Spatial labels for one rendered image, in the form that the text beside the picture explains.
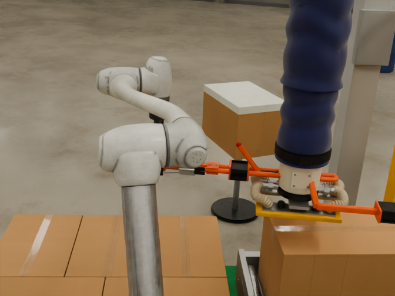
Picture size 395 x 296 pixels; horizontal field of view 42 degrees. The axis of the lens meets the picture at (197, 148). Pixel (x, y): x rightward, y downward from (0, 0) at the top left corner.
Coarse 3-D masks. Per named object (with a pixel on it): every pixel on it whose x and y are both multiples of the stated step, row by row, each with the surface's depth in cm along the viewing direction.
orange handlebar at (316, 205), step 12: (168, 168) 214; (216, 168) 212; (228, 168) 215; (252, 168) 215; (264, 168) 214; (324, 180) 208; (336, 180) 208; (312, 192) 196; (324, 204) 187; (336, 204) 187
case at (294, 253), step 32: (288, 224) 225; (320, 224) 226; (352, 224) 227; (384, 224) 228; (288, 256) 204; (320, 256) 205; (352, 256) 206; (384, 256) 207; (288, 288) 210; (320, 288) 211; (352, 288) 212; (384, 288) 214
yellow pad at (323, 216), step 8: (280, 200) 208; (256, 208) 207; (264, 208) 206; (272, 208) 206; (280, 208) 207; (288, 208) 207; (312, 208) 207; (264, 216) 205; (272, 216) 204; (280, 216) 204; (288, 216) 204; (296, 216) 203; (304, 216) 203; (312, 216) 203; (320, 216) 203; (328, 216) 203; (336, 216) 204
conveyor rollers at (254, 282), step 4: (252, 268) 261; (252, 272) 258; (252, 276) 255; (256, 276) 257; (252, 280) 252; (256, 280) 253; (252, 284) 249; (256, 284) 249; (256, 288) 246; (256, 292) 243; (260, 292) 245
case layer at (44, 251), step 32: (32, 224) 292; (64, 224) 293; (96, 224) 295; (160, 224) 298; (192, 224) 299; (0, 256) 263; (32, 256) 264; (64, 256) 265; (96, 256) 266; (192, 256) 270; (0, 288) 239; (32, 288) 240; (64, 288) 241; (96, 288) 242; (128, 288) 243; (192, 288) 245; (224, 288) 246
